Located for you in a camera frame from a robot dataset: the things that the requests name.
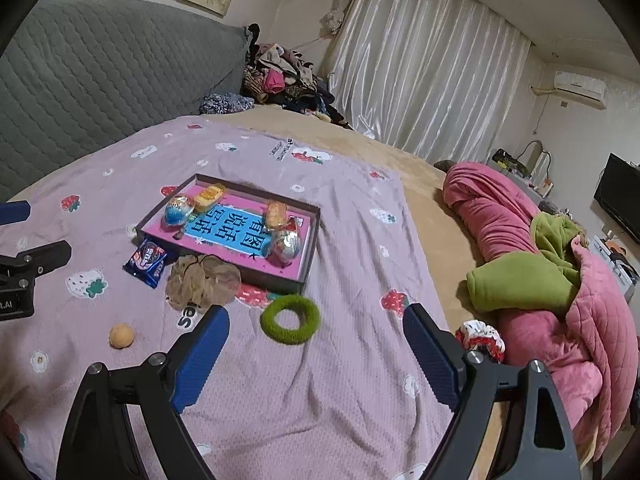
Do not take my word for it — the black television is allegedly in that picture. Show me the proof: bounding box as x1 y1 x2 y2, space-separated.
593 152 640 246

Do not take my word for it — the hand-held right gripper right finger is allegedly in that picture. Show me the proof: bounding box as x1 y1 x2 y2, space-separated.
402 302 583 480

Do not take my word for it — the green fleece blanket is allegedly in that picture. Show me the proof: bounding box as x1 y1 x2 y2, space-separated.
466 212 588 313

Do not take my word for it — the blue egg-shaped toy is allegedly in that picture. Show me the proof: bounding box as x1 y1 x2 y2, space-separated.
163 195 197 226

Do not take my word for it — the dark green bag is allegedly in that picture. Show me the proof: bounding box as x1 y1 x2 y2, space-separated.
491 148 528 173

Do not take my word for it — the pile of clothes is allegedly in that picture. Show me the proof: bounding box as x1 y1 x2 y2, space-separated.
241 22 351 126

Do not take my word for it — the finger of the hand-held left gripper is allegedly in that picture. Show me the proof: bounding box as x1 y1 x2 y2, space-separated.
0 240 72 291
0 200 32 226

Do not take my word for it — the blue floral cloth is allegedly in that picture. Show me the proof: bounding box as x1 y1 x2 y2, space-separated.
199 92 255 116

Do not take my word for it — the white dressing table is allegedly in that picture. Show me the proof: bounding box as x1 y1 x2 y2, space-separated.
520 172 557 200

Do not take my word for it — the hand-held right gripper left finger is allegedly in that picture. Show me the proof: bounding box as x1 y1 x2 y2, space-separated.
56 304 232 480

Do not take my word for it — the blue cookie packet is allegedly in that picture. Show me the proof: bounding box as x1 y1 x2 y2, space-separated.
123 238 167 289

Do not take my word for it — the white hanging plush toy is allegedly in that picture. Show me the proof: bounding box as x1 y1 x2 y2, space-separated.
321 7 346 36

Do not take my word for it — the pink and blue book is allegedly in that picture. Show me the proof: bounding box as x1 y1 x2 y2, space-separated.
150 180 316 278

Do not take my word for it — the oval vanity mirror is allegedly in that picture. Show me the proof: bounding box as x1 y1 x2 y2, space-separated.
517 139 553 186

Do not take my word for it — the brown mesh bath sponge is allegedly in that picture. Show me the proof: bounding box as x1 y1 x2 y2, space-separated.
166 254 242 311

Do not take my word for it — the red and white egg-shaped toy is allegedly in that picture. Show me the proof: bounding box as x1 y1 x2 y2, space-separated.
267 227 302 266

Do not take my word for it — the white air conditioner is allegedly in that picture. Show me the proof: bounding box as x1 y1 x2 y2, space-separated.
552 71 607 108

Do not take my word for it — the yellow cake packet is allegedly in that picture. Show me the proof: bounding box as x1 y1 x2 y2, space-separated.
192 183 227 213

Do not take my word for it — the green fuzzy ring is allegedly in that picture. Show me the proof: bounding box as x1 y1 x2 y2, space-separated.
260 294 322 345

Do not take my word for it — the grey quilted headboard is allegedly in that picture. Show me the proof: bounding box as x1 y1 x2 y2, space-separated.
0 0 253 201

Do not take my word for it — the orange cake packet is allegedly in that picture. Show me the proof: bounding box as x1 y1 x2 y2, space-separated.
264 200 292 233

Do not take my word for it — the purple printed blanket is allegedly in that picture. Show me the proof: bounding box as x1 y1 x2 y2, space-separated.
0 115 468 480

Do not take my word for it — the white satin curtain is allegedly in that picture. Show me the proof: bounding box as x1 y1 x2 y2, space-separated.
327 0 532 161

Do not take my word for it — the walnut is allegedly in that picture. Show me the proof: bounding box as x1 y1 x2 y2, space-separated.
110 323 136 349

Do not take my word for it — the shallow dark cardboard box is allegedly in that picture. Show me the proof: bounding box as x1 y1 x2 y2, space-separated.
135 174 321 295

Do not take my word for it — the pink quilt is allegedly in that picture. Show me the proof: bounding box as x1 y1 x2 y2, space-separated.
442 161 640 456

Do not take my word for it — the red and white scrunchie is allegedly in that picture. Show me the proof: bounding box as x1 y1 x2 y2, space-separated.
456 319 506 362

